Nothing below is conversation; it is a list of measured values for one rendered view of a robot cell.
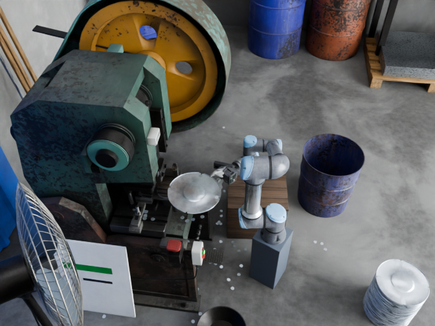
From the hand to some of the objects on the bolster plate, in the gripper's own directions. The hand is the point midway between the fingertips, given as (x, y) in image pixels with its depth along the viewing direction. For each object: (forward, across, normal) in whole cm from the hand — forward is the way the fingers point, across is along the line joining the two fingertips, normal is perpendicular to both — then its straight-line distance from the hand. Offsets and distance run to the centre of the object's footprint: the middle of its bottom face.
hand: (210, 181), depth 239 cm
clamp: (+42, +8, +10) cm, 44 cm away
